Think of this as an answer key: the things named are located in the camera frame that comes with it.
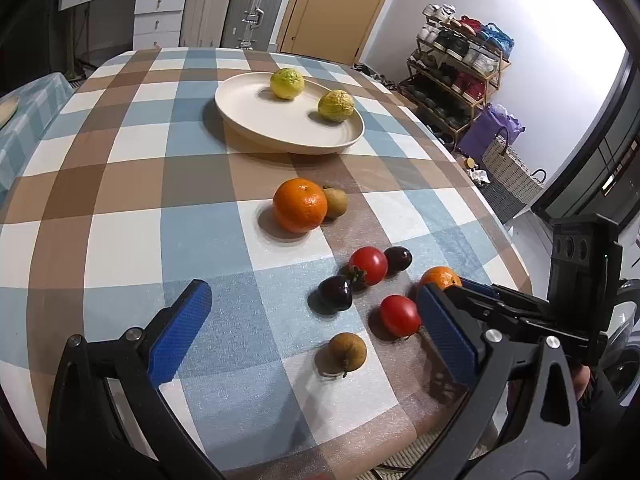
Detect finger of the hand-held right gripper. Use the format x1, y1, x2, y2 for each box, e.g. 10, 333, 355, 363
444, 284, 549, 343
456, 276, 552, 312

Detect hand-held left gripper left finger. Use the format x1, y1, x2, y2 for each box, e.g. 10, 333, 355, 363
46, 279, 223, 480

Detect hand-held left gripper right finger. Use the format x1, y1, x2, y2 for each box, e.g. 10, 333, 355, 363
416, 283, 585, 480

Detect small mandarin orange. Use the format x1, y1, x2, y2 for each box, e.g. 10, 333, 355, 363
419, 265, 464, 293

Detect red tomato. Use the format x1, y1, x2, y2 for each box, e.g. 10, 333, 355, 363
379, 294, 423, 338
348, 246, 389, 287

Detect tan brown fruit with stem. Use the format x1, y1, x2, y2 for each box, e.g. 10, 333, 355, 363
328, 332, 368, 378

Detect olive brown round fruit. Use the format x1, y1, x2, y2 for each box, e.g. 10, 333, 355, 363
322, 187, 350, 221

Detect large orange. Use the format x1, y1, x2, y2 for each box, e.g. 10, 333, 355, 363
272, 178, 328, 235

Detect cream round plate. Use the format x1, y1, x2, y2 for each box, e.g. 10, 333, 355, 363
214, 72, 365, 155

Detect dark purple plum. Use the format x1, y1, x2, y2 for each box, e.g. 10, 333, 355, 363
383, 246, 414, 275
318, 275, 354, 311

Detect white washing machine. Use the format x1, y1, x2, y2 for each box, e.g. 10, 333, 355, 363
602, 280, 640, 409

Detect woven basket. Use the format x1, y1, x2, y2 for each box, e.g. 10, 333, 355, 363
481, 127, 547, 204

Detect brown blue checked tablecloth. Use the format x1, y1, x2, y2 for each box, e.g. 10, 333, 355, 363
0, 46, 534, 480

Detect dark glass cabinet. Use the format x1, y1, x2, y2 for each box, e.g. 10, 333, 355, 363
530, 57, 640, 234

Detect purple bag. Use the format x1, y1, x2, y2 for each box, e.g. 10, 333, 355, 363
457, 103, 526, 167

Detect metal shoe rack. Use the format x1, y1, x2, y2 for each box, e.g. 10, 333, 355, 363
399, 4, 514, 149

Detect dull yellow guava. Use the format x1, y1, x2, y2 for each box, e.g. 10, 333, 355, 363
317, 89, 356, 124

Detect pile of dark shoes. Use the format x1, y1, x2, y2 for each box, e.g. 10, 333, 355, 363
352, 62, 398, 92

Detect rows of shoes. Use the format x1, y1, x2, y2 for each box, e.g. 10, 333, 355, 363
406, 4, 516, 131

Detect blue checked side tablecloth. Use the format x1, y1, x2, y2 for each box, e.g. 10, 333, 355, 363
0, 72, 77, 202

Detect yellow green guava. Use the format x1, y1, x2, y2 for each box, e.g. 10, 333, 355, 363
270, 67, 305, 100

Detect wooden round plate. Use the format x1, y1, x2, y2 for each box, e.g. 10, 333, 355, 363
0, 95, 20, 129

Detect wooden door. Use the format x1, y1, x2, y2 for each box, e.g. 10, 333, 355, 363
276, 0, 405, 64

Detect white desk with drawers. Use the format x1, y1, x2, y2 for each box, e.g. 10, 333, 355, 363
58, 0, 189, 52

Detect white suitcase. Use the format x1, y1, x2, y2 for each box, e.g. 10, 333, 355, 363
179, 0, 237, 49

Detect silver suitcase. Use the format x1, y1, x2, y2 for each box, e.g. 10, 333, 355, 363
221, 0, 289, 52

